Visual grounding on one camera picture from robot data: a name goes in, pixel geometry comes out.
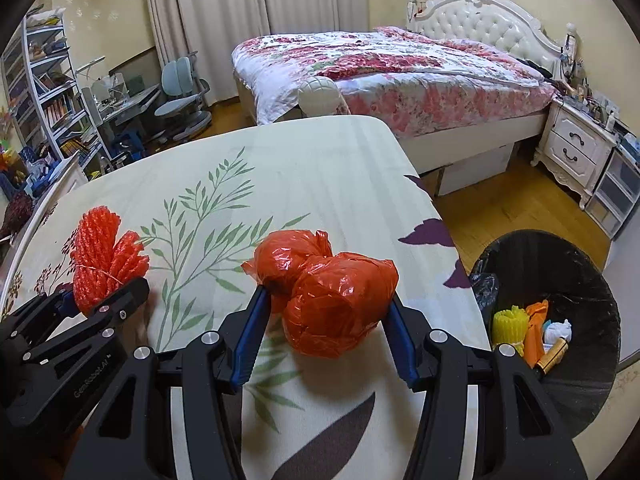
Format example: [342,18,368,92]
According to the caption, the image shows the rows of colourful books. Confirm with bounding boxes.
[10,60,101,166]

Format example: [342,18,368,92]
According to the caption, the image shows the gold labelled dark bottle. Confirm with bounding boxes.
[532,337,571,378]

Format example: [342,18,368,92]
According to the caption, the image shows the white storage box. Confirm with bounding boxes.
[437,142,516,196]

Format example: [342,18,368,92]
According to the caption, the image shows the white bookshelf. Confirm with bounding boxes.
[0,7,108,181]

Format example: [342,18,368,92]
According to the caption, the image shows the cluster of toiletry bottles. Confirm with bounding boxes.
[560,22,626,131]

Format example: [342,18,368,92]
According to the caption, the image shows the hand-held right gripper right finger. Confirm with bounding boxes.
[384,294,588,480]

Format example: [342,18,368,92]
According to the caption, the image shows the red plastic bag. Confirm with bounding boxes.
[241,230,401,359]

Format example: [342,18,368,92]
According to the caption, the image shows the grey study desk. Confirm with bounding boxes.
[82,72,161,156]

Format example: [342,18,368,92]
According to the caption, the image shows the white bed frame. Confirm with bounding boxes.
[232,0,576,196]

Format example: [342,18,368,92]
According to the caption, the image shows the orange paper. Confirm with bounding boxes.
[522,300,550,368]

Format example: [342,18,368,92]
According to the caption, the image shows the white carved nightstand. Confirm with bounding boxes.
[531,97,618,209]

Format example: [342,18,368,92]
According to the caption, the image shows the clear plastic drawer unit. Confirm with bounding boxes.
[585,150,640,238]

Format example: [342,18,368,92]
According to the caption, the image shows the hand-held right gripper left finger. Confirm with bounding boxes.
[65,284,273,480]

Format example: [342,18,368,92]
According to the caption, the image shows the white round bed footpost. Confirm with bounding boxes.
[298,76,341,117]

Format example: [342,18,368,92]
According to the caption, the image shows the blue-grey ergonomic chair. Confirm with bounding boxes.
[154,56,213,142]

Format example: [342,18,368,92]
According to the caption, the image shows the blue plastic basket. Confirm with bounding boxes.
[0,162,31,196]

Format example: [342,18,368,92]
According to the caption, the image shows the white tufted headboard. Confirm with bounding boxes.
[407,0,563,68]

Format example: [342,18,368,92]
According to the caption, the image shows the dark red fuzzy object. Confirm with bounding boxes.
[0,192,33,241]

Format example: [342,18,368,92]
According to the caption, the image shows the white desk lamp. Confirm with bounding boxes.
[80,55,108,83]

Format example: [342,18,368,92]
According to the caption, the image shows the stacked papers and boxes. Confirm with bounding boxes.
[615,120,640,161]

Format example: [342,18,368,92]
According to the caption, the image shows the floral cream tablecloth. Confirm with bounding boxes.
[0,115,493,480]

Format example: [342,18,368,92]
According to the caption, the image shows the white paper wad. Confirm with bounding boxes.
[542,319,572,345]

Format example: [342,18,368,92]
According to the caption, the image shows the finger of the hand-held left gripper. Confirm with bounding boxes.
[44,277,151,361]
[0,287,77,356]

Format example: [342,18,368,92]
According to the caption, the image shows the orange-red foam fruit net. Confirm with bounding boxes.
[71,206,151,313]

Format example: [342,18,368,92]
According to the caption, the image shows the black lined waste bin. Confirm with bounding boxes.
[469,230,622,438]

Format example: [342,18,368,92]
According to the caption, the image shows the yellow foam fruit net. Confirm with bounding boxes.
[491,307,530,356]

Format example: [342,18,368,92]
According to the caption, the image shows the pink floral quilt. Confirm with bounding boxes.
[231,26,556,136]

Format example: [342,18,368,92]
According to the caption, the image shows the dark cloth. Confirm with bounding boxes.
[517,57,556,81]

